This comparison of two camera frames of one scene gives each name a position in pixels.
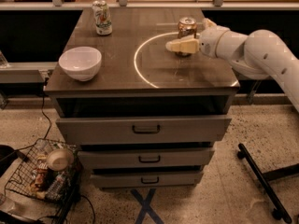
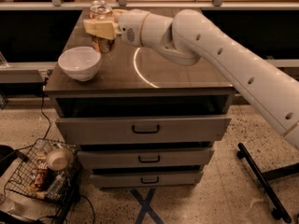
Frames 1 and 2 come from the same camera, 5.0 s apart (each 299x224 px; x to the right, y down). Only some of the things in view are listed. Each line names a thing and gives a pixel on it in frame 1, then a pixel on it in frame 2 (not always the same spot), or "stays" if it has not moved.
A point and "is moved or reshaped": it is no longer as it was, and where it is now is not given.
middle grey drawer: (144, 159) stays
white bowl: (81, 63) stays
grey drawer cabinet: (149, 119) stays
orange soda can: (187, 26) is moved or reshaped
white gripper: (207, 43) -> (130, 27)
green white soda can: (102, 16) stays
